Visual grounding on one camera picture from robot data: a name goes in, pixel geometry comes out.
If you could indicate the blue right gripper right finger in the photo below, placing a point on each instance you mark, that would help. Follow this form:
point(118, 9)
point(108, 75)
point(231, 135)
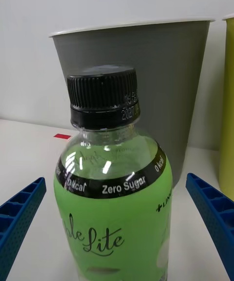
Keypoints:
point(214, 210)

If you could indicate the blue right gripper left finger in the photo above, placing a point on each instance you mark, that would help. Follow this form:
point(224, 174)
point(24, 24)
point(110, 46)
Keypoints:
point(17, 215)

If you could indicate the green label plastic bottle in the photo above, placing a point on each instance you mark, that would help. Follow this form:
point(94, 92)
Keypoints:
point(109, 188)

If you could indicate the yellow-green plastic waste bin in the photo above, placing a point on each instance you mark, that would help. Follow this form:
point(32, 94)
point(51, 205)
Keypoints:
point(228, 105)

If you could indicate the grey plastic waste bin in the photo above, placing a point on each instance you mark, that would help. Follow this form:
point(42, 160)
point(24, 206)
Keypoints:
point(158, 66)

